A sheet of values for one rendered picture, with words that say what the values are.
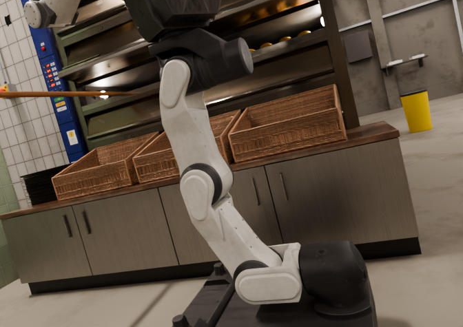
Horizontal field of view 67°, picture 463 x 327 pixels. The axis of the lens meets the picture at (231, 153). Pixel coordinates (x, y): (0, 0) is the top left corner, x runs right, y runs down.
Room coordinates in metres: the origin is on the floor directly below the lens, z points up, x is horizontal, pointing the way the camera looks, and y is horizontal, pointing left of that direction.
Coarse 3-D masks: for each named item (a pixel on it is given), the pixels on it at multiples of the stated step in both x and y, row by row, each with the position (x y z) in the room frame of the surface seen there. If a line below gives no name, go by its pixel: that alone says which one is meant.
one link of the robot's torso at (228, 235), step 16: (192, 176) 1.05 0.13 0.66; (208, 176) 1.04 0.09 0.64; (192, 192) 1.05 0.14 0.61; (208, 192) 1.04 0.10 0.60; (192, 208) 1.05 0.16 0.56; (208, 208) 1.04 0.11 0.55; (224, 208) 1.11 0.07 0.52; (208, 224) 1.06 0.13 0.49; (224, 224) 1.08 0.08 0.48; (240, 224) 1.12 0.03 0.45; (208, 240) 1.10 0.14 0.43; (224, 240) 1.08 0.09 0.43; (240, 240) 1.06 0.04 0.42; (256, 240) 1.12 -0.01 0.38; (224, 256) 1.09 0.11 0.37; (240, 256) 1.07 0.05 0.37; (256, 256) 1.05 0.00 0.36; (272, 256) 1.10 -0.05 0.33; (240, 272) 1.04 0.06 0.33
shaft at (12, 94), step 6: (0, 96) 1.67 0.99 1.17; (6, 96) 1.70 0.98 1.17; (12, 96) 1.74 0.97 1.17; (18, 96) 1.77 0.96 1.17; (24, 96) 1.80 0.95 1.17; (30, 96) 1.84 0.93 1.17; (36, 96) 1.87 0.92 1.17; (42, 96) 1.91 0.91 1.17; (48, 96) 1.95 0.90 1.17; (54, 96) 2.00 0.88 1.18; (60, 96) 2.04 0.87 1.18
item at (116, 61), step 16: (272, 0) 1.99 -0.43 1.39; (288, 0) 2.02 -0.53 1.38; (304, 0) 2.06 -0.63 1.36; (224, 16) 2.07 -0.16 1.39; (240, 16) 2.10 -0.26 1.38; (256, 16) 2.14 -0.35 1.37; (128, 48) 2.29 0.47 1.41; (144, 48) 2.28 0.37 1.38; (96, 64) 2.38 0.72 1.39; (112, 64) 2.43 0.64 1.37; (128, 64) 2.49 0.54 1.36; (80, 80) 2.61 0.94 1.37
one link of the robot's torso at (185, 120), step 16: (176, 64) 1.04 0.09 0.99; (176, 80) 1.05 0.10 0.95; (160, 96) 1.08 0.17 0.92; (176, 96) 1.05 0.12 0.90; (192, 96) 1.20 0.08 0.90; (176, 112) 1.06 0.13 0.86; (192, 112) 1.08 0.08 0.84; (176, 128) 1.09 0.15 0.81; (192, 128) 1.08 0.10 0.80; (208, 128) 1.15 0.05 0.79; (176, 144) 1.11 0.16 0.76; (192, 144) 1.09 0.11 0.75; (208, 144) 1.11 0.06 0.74; (176, 160) 1.11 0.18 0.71; (192, 160) 1.09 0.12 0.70; (208, 160) 1.08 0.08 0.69; (224, 160) 1.16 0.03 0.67; (224, 176) 1.09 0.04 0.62; (224, 192) 1.10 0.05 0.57
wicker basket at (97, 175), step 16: (112, 144) 2.52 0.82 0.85; (144, 144) 2.20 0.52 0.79; (80, 160) 2.39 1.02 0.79; (96, 160) 2.55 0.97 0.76; (112, 160) 2.51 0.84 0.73; (128, 160) 2.00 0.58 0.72; (64, 176) 2.10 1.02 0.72; (80, 176) 2.07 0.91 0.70; (96, 176) 2.04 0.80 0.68; (112, 176) 2.00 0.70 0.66; (128, 176) 1.97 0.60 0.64; (64, 192) 2.12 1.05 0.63; (80, 192) 2.08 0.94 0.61; (96, 192) 2.04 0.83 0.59
